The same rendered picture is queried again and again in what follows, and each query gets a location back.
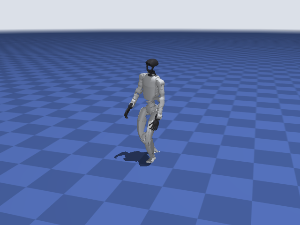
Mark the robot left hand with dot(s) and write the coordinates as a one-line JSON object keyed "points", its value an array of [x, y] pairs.
{"points": [[155, 123]]}

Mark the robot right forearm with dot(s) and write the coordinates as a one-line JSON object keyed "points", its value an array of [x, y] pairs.
{"points": [[134, 99]]}

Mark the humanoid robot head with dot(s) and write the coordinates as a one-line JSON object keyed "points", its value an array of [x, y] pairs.
{"points": [[152, 63]]}

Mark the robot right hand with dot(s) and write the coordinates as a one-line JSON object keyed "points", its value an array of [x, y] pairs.
{"points": [[127, 110]]}

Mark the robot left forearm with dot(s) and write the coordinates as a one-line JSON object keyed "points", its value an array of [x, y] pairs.
{"points": [[160, 107]]}

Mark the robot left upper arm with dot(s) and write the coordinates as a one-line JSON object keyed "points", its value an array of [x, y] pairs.
{"points": [[160, 84]]}

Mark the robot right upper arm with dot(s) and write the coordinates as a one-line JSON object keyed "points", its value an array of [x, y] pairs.
{"points": [[140, 84]]}

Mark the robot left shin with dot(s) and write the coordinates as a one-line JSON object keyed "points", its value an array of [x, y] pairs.
{"points": [[150, 148]]}

